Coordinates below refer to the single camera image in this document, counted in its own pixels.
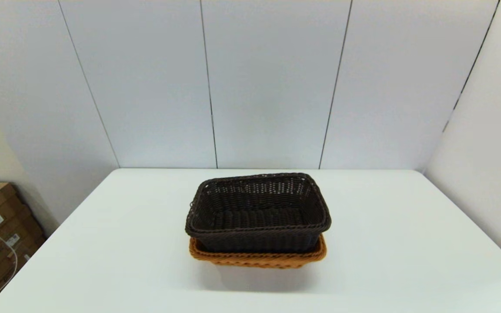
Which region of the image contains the orange wicker basket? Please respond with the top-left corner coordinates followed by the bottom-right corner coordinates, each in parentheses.
top-left (189, 235), bottom-right (327, 269)

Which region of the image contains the dark brown wicker basket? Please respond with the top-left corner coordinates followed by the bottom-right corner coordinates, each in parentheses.
top-left (185, 173), bottom-right (332, 253)

